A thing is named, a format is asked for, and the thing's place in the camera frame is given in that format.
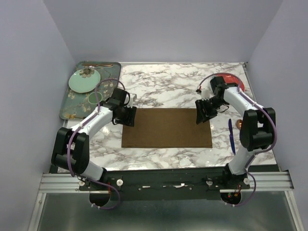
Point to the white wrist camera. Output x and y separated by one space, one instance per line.
205 94
130 99

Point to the blue handled knife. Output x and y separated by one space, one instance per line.
231 138

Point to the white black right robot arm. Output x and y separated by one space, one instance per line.
258 132

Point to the red and teal plate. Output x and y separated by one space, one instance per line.
231 79

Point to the copper spoon on tray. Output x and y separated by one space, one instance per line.
96 65

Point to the gold fork green handle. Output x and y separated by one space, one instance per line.
72 117

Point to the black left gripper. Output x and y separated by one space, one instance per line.
130 121

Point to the brown fabric napkin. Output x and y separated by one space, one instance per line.
167 128

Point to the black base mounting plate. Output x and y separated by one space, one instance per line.
159 185

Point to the mint green cup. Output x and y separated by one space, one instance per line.
94 98

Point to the mint green floral plate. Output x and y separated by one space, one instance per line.
84 80

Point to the copper spoon on table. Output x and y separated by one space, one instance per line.
239 123

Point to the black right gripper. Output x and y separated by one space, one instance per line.
200 104

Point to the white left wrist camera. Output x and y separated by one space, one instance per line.
130 99

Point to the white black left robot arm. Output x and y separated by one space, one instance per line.
72 145

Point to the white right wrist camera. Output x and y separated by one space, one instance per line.
205 94

